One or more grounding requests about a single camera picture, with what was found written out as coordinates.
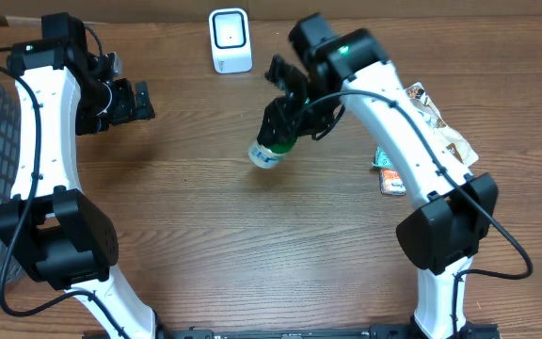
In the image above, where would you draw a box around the green lid jar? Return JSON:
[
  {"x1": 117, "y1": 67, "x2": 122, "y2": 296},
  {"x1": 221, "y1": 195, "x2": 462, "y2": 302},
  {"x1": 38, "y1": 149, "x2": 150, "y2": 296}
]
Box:
[{"x1": 247, "y1": 138, "x2": 296, "y2": 170}]

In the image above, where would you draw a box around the teal snack packet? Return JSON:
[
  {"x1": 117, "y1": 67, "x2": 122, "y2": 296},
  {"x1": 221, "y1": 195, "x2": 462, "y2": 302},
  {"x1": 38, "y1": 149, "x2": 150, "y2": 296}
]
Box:
[{"x1": 372, "y1": 147, "x2": 394, "y2": 170}]

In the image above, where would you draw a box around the orange snack packet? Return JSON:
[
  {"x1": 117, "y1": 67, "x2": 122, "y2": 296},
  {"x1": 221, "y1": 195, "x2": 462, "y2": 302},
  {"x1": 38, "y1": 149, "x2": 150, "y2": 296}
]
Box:
[{"x1": 379, "y1": 169, "x2": 407, "y2": 196}]

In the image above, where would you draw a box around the Panitee bread bag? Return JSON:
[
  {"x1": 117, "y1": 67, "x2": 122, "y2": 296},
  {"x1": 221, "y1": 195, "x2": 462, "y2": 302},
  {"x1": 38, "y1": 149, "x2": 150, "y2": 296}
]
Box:
[{"x1": 405, "y1": 82, "x2": 479, "y2": 167}]

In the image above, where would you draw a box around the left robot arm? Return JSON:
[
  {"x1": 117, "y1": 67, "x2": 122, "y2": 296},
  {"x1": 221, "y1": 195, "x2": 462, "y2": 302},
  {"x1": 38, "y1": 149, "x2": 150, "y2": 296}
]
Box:
[{"x1": 0, "y1": 12, "x2": 166, "y2": 338}]

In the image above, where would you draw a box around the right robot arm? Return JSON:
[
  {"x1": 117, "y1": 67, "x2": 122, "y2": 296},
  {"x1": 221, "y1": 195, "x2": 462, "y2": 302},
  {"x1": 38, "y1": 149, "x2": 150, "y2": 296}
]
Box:
[{"x1": 248, "y1": 13, "x2": 499, "y2": 338}]

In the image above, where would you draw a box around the cardboard backdrop wall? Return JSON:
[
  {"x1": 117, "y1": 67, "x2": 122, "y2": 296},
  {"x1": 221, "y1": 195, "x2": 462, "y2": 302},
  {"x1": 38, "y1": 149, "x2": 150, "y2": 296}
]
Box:
[{"x1": 0, "y1": 0, "x2": 542, "y2": 25}]

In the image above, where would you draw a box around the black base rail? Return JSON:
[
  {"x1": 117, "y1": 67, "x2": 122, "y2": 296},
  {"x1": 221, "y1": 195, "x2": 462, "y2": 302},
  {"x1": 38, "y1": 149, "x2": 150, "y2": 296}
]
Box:
[{"x1": 155, "y1": 323, "x2": 501, "y2": 339}]

